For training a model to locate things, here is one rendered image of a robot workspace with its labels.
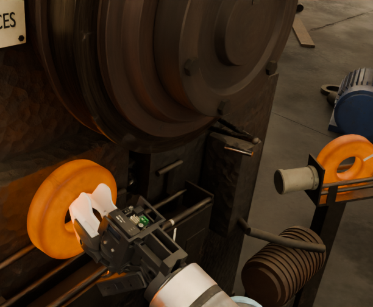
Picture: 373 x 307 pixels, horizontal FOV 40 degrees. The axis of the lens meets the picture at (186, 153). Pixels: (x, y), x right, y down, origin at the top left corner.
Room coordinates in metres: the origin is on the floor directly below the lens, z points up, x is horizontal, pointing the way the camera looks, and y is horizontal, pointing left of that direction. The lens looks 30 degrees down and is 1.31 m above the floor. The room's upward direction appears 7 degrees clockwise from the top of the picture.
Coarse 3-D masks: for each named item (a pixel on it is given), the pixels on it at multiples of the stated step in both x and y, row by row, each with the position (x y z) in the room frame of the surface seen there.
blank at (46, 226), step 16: (80, 160) 0.65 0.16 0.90; (48, 176) 0.61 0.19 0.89; (64, 176) 0.61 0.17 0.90; (80, 176) 0.62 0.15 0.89; (96, 176) 0.65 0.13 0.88; (112, 176) 0.68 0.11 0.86; (48, 192) 0.59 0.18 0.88; (64, 192) 0.59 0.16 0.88; (80, 192) 0.62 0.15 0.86; (112, 192) 0.67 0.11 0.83; (32, 208) 0.58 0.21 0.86; (48, 208) 0.57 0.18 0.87; (64, 208) 0.59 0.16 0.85; (32, 224) 0.57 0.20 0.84; (48, 224) 0.57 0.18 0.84; (64, 224) 0.59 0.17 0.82; (32, 240) 0.57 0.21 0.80; (48, 240) 0.57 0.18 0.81; (64, 240) 0.59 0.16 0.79; (64, 256) 0.59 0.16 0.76
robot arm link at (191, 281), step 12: (192, 264) 0.51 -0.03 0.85; (180, 276) 0.49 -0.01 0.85; (192, 276) 0.49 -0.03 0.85; (204, 276) 0.50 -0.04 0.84; (168, 288) 0.48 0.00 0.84; (180, 288) 0.47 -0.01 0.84; (192, 288) 0.48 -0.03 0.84; (204, 288) 0.48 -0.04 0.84; (156, 300) 0.47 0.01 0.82; (168, 300) 0.47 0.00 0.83; (180, 300) 0.46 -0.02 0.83; (192, 300) 0.46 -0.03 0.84
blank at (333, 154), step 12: (336, 144) 1.07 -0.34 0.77; (348, 144) 1.07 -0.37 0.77; (360, 144) 1.08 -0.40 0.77; (372, 144) 1.09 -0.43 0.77; (324, 156) 1.06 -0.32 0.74; (336, 156) 1.06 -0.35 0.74; (348, 156) 1.07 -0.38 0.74; (360, 156) 1.08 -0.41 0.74; (372, 156) 1.09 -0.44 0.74; (324, 168) 1.05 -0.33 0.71; (336, 168) 1.06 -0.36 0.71; (360, 168) 1.09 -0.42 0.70; (372, 168) 1.09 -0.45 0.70; (324, 180) 1.06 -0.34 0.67; (336, 180) 1.07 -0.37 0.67; (348, 192) 1.08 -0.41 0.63
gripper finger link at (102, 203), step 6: (102, 186) 0.62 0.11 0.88; (96, 192) 0.62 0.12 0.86; (102, 192) 0.62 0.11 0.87; (108, 192) 0.61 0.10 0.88; (90, 198) 0.63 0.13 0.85; (96, 198) 0.62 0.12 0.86; (102, 198) 0.62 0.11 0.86; (108, 198) 0.61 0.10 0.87; (96, 204) 0.62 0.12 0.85; (102, 204) 0.62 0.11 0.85; (108, 204) 0.61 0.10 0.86; (96, 210) 0.61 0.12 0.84; (102, 210) 0.61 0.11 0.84; (108, 210) 0.61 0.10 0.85; (96, 216) 0.61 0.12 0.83; (102, 216) 0.60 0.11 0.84
